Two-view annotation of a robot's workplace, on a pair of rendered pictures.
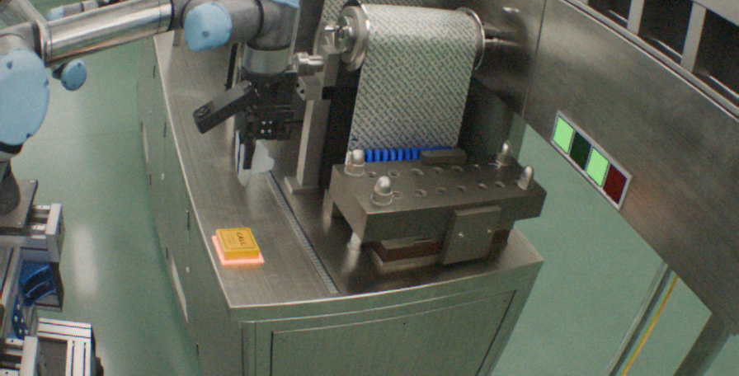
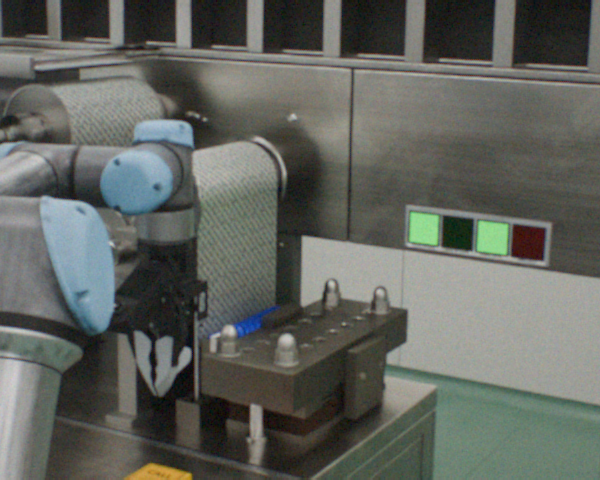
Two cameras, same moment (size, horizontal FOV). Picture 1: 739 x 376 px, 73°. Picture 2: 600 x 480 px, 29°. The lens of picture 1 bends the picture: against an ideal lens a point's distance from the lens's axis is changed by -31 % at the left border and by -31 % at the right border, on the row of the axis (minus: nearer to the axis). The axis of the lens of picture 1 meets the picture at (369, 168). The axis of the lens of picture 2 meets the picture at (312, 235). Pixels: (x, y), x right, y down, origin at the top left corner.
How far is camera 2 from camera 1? 0.92 m
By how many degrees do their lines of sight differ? 35
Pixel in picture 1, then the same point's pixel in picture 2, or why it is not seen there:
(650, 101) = (552, 132)
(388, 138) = (224, 316)
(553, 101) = (394, 200)
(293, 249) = (207, 466)
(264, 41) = (177, 199)
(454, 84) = (265, 231)
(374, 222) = (298, 383)
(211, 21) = (158, 170)
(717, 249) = not seen: outside the picture
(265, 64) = (182, 228)
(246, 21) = (175, 169)
